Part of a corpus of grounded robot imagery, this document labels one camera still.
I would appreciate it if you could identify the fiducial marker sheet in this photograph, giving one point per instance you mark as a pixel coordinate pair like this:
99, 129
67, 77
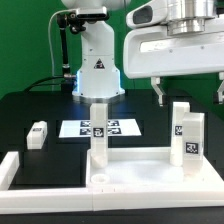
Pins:
116, 127

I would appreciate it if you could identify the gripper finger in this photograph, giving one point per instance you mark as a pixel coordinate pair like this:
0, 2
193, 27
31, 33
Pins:
220, 91
156, 85

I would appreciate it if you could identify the silver camera on stand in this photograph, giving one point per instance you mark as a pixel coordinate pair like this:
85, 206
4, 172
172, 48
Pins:
95, 14

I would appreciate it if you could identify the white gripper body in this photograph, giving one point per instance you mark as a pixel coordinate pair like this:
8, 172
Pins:
150, 52

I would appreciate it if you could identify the white L-shaped fixture frame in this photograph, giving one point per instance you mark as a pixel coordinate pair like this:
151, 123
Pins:
88, 199

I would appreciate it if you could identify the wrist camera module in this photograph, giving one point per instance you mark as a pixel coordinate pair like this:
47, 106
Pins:
151, 13

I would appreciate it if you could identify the white desk top panel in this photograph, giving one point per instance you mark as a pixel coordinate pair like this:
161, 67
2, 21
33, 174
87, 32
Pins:
145, 169

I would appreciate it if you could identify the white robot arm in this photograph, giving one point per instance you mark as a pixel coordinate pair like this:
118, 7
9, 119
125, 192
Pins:
98, 77

